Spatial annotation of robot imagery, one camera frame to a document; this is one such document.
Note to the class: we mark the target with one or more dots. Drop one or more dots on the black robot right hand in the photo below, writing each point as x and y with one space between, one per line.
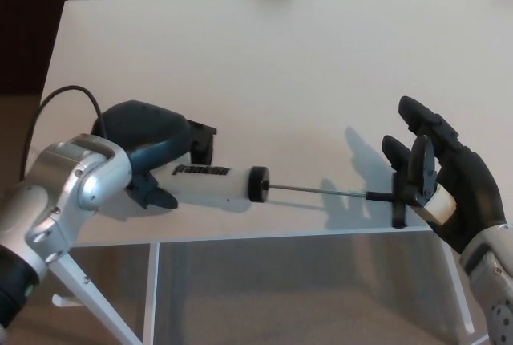
473 196

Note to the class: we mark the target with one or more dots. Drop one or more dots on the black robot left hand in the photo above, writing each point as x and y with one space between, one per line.
140 128

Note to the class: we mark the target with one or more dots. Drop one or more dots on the white Franklin air pump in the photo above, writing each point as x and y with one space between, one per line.
224 186

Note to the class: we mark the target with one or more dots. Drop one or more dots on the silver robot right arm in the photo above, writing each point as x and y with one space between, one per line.
497 281

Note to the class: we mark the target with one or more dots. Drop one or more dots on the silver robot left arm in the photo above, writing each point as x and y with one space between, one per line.
60 184

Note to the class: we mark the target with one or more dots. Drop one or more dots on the white desk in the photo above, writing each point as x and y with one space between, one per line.
280 60

